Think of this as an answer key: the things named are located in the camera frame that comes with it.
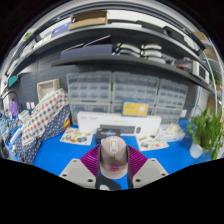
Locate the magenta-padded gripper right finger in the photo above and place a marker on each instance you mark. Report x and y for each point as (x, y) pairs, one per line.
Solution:
(148, 171)

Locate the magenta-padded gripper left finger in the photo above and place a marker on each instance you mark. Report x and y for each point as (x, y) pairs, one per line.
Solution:
(78, 171)

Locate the beige pink computer mouse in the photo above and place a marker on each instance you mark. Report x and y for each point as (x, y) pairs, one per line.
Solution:
(113, 158)

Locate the white keyboard packaging box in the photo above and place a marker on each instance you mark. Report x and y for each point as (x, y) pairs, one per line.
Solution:
(100, 119)

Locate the patterned fabric bundle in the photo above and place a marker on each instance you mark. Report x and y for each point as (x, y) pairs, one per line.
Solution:
(41, 126)

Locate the yellow cardboard box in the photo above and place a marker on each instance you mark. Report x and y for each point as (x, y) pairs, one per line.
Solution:
(135, 109)

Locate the green plant in white pot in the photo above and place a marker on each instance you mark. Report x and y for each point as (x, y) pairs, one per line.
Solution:
(205, 133)

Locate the white woven basket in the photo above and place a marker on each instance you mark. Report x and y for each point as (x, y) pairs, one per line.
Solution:
(47, 89)

